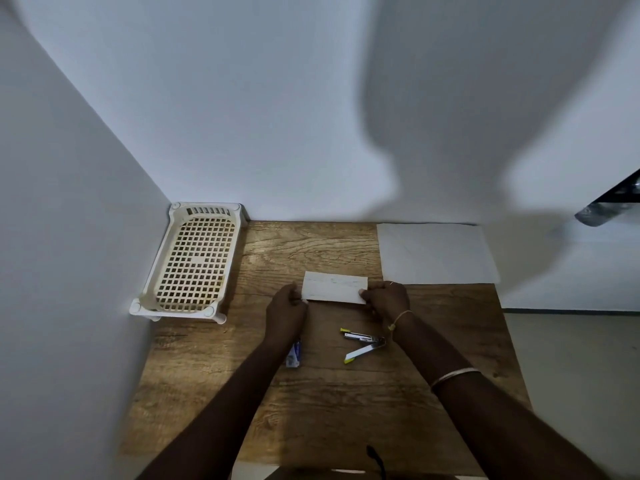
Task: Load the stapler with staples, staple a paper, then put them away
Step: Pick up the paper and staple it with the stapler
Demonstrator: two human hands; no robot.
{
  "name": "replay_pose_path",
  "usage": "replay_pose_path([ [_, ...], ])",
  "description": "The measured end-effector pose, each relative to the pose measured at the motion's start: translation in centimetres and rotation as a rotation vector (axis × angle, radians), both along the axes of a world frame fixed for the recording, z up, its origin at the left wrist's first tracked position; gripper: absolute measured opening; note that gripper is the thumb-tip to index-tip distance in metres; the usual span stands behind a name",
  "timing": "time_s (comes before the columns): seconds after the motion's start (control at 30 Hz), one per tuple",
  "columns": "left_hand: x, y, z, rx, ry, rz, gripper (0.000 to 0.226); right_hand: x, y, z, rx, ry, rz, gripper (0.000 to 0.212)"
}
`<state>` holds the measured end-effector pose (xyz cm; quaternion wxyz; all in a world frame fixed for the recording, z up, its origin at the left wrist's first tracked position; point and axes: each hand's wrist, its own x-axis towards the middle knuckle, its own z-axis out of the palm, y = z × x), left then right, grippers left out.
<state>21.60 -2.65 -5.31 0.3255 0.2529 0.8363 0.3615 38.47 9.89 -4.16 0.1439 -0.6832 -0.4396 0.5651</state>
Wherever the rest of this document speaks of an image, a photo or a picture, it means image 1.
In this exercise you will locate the person's left hand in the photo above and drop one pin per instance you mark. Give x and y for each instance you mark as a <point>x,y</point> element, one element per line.
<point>285,314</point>

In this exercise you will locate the person's right hand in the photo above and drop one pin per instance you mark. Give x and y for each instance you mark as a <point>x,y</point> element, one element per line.
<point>390,299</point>

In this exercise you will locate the blue staples box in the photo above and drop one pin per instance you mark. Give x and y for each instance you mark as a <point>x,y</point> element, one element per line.
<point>295,355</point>

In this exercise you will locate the white and yellow stapler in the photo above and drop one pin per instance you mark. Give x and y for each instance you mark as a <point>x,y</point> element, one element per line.
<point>362,337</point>

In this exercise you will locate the small white papers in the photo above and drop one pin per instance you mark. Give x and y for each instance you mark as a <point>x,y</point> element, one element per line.
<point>332,287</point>

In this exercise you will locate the large white paper sheet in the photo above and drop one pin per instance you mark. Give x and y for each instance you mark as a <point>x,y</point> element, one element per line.
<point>435,254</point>

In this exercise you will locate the person's left forearm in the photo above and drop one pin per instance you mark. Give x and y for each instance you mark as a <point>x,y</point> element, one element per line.
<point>220,414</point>

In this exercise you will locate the person's right forearm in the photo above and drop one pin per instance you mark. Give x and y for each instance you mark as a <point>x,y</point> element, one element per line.
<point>490,424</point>

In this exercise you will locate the silver bangle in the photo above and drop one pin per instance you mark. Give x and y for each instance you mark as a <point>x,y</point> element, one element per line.
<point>455,375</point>

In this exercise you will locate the cream plastic lattice basket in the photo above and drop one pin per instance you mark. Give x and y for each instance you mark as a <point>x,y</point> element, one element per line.
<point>177,313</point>

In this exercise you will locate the white chair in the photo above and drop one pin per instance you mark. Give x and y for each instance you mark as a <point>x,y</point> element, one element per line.
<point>255,472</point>

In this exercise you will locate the crumpled silver object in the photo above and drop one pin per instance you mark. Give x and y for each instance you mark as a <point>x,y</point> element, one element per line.
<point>600,213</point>

